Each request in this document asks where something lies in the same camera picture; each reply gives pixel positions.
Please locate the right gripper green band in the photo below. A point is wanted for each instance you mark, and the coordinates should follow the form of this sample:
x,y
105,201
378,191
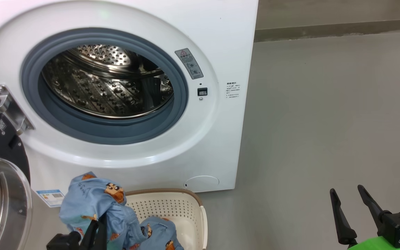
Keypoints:
x,y
398,224

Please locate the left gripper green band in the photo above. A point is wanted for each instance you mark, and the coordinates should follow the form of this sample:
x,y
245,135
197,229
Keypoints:
x,y
64,243

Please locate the blue cartoon print clothes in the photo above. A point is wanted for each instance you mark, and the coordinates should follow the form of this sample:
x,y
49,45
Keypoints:
x,y
89,201

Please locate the black round glass washer door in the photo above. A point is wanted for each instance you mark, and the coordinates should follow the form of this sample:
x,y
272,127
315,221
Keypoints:
x,y
2,194

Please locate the cream perforated laundry basket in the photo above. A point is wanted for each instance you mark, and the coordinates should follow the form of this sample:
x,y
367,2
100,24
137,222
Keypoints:
x,y
172,208

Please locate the grey rubber door gasket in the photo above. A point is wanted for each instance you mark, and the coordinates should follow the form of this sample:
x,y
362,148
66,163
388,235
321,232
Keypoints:
x,y
116,133

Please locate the metal door hinge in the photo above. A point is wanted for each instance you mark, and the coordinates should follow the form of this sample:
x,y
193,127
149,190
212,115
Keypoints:
x,y
10,107

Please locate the black door latch socket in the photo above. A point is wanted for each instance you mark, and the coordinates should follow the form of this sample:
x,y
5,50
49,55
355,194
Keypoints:
x,y
202,92

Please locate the white front-load washing machine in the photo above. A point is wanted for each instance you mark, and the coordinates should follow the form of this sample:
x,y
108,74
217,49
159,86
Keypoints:
x,y
221,34

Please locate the blue energy label sticker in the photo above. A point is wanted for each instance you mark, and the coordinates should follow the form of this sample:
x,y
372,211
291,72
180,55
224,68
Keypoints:
x,y
50,198

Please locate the round filter cover flap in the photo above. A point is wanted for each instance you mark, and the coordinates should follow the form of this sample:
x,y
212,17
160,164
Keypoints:
x,y
201,183

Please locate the stainless steel washer drum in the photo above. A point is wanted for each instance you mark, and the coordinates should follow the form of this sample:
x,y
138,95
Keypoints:
x,y
82,90

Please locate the small printed text label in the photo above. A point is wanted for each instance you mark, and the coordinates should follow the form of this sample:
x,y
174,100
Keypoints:
x,y
233,90

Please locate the grey warning sticker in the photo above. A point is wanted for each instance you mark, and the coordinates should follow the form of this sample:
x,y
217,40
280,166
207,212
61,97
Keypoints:
x,y
189,64

